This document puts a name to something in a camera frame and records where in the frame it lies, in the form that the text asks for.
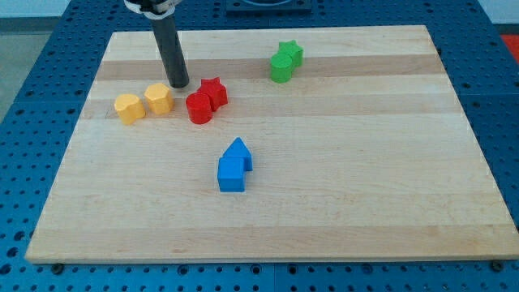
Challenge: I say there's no yellow heart block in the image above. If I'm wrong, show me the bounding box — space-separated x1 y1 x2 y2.
114 93 146 125

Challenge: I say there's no wooden board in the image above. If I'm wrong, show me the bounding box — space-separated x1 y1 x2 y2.
25 25 518 264

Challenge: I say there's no blue cube block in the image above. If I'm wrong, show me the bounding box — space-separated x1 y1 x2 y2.
217 157 246 192

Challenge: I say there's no white rod mounting collar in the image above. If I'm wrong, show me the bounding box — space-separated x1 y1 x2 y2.
124 0 182 20

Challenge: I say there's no yellow hexagon block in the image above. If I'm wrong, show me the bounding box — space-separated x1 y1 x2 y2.
144 83 174 114

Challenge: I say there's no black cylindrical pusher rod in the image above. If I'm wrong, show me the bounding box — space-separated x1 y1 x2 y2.
151 15 190 88

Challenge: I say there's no red star block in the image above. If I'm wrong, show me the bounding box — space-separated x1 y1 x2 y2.
198 77 229 112

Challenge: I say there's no blue triangle block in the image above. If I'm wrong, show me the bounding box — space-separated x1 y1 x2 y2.
223 137 253 171

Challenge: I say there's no green cylinder block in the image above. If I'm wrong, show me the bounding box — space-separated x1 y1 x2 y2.
270 53 293 84

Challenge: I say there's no red cylinder block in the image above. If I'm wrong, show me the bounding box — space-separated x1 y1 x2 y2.
186 92 212 124

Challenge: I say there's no green star block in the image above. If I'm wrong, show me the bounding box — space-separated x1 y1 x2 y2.
278 40 304 67

